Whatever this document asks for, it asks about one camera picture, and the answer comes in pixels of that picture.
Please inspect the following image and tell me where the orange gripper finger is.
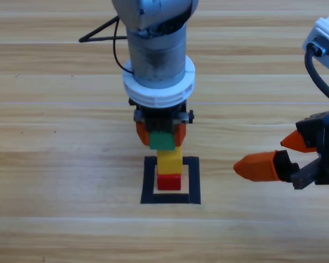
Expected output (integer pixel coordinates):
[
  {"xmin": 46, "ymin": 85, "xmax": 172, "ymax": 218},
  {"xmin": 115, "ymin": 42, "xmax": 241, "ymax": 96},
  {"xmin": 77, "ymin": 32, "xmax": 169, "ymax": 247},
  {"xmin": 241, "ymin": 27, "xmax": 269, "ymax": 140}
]
[
  {"xmin": 135, "ymin": 120, "xmax": 151, "ymax": 146},
  {"xmin": 232, "ymin": 150, "xmax": 301, "ymax": 183},
  {"xmin": 174, "ymin": 123, "xmax": 187, "ymax": 146},
  {"xmin": 280, "ymin": 130, "xmax": 317, "ymax": 154}
]

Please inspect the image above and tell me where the green cube block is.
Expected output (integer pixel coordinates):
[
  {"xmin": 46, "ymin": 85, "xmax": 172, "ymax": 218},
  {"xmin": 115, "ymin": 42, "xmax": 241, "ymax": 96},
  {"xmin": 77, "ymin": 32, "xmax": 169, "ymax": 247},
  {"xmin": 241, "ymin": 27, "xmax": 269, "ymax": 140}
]
[{"xmin": 149, "ymin": 130, "xmax": 177, "ymax": 151}]

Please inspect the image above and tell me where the yellow cube block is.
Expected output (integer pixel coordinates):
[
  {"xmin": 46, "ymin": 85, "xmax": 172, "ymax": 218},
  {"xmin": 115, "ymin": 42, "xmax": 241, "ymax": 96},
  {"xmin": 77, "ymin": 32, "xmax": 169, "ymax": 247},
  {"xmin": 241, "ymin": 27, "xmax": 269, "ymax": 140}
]
[{"xmin": 156, "ymin": 146, "xmax": 184, "ymax": 176}]

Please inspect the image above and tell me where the red cube block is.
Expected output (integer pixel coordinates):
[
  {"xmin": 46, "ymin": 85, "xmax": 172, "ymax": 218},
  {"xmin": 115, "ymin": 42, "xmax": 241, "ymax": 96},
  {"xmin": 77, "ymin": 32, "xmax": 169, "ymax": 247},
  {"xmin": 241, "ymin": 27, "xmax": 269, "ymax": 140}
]
[{"xmin": 157, "ymin": 173, "xmax": 181, "ymax": 191}]

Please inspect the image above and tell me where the black tape square outline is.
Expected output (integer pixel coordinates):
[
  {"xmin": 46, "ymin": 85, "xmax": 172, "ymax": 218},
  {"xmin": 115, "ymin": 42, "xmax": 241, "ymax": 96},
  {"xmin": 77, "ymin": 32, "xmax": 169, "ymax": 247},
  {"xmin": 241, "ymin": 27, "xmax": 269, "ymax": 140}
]
[{"xmin": 140, "ymin": 156, "xmax": 202, "ymax": 205}]

